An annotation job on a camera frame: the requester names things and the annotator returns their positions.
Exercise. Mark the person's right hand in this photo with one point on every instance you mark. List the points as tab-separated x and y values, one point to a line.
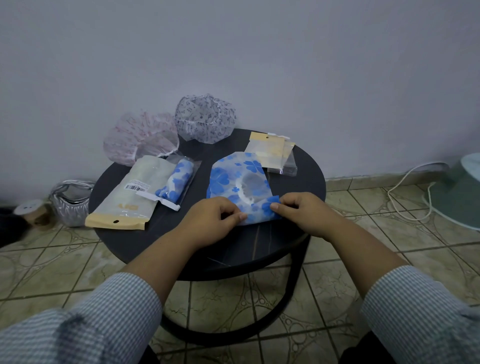
307	217

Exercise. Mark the person's left hand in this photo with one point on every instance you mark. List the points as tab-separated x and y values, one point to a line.
206	225

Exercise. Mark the blue flower shower cap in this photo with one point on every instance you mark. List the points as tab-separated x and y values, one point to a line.
228	176
180	180

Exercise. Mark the cream packet with barcode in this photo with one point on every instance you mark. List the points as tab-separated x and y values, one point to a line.
131	202

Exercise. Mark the stack of yellow small pouches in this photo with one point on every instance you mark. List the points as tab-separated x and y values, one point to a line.
266	150

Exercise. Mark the pink print shower cap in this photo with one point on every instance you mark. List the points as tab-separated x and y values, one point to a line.
135	138

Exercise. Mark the black round side table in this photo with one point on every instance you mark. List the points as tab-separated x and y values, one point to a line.
225	157

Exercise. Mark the silver quilted handbag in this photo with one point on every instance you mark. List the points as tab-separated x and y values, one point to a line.
71	208

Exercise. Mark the pale green appliance base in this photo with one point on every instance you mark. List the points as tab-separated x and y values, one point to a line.
457	195

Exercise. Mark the ribbon spool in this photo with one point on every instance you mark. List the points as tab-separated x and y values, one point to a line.
30	210

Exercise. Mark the black bag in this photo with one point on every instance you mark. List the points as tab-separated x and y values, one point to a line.
11	228

